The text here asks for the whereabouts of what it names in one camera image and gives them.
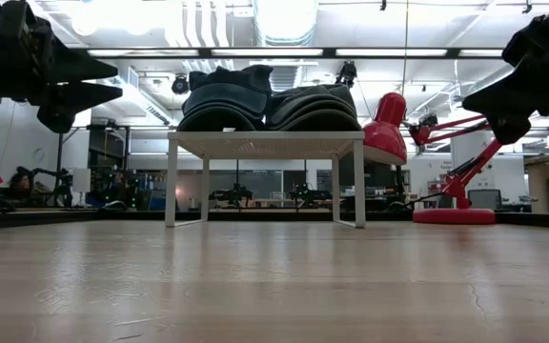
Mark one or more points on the white box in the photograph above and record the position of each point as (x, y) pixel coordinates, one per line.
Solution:
(81, 180)

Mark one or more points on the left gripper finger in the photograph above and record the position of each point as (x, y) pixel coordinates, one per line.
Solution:
(79, 66)
(65, 105)

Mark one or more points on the white LED light strip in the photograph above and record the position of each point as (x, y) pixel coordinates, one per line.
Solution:
(391, 52)
(267, 52)
(481, 52)
(143, 52)

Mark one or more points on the black background robot arm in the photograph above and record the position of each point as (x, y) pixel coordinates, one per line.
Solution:
(231, 195)
(309, 194)

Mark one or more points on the grey cotton cap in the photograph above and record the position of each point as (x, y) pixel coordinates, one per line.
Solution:
(317, 95)
(317, 123)

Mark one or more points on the black overhead beam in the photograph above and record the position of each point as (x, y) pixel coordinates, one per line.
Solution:
(329, 53)

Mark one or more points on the red desk lamp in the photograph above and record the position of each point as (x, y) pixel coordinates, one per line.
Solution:
(384, 128)

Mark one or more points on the person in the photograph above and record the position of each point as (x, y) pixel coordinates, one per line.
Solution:
(19, 183)

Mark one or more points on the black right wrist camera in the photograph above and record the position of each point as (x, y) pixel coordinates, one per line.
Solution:
(536, 40)

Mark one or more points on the grey computer monitor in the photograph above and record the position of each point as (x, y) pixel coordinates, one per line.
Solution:
(484, 199)

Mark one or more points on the white perforated metal shelf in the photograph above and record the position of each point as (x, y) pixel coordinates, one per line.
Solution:
(265, 138)

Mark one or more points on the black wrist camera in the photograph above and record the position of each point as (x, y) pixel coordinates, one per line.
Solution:
(22, 24)
(536, 40)

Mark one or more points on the silver ventilation duct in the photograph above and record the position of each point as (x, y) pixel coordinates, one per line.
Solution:
(284, 24)

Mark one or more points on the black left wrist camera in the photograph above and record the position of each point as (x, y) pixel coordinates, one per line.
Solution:
(22, 24)

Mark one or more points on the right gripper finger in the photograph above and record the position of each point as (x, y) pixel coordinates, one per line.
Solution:
(513, 97)
(510, 129)

